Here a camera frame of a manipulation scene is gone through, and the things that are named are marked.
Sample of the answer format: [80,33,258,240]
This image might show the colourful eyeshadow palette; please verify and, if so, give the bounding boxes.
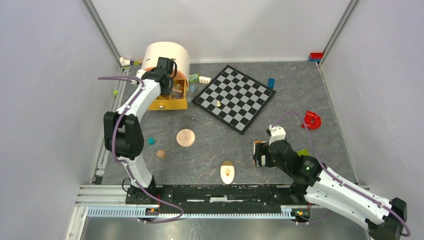
[169,92,184,100]

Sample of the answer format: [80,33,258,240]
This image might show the white orange sachet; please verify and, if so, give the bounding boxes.
[254,141,268,146]

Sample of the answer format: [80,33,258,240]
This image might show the yellow drawer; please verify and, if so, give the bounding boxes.
[148,80,189,111]

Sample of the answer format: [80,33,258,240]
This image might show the round pink compact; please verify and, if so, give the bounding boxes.
[176,128,196,148]

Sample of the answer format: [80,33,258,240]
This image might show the pink lip pencil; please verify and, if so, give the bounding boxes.
[172,88,183,94]

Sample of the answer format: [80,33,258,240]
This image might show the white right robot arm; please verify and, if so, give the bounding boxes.
[252,140,407,240]

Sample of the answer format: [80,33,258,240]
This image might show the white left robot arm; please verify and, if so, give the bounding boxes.
[102,57,178,204]

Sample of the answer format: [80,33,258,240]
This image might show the white round drawer organizer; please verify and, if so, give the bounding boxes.
[141,41,190,83]

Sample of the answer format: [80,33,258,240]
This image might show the green lego brick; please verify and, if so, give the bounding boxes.
[297,149,310,156]

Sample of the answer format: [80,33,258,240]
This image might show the green toy block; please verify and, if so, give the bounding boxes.
[188,73,200,84]

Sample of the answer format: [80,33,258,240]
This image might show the white lego brick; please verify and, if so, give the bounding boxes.
[198,76,211,85]

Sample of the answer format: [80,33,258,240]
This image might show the red letter D toy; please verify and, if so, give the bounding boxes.
[301,110,322,130]

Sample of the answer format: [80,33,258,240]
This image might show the small teal cube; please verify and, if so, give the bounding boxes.
[147,137,155,145]

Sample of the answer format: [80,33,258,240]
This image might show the black grey chessboard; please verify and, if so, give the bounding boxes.
[192,65,276,135]

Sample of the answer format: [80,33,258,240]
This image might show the blue lego brick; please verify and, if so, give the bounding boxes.
[267,78,275,89]

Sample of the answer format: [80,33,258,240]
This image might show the small wooden cube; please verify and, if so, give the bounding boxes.
[156,149,166,159]

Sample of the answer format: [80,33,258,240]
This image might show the red blue bricks corner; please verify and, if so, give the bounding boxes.
[308,52,324,63]

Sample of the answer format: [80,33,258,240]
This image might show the black mounting rail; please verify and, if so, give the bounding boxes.
[125,184,310,216]

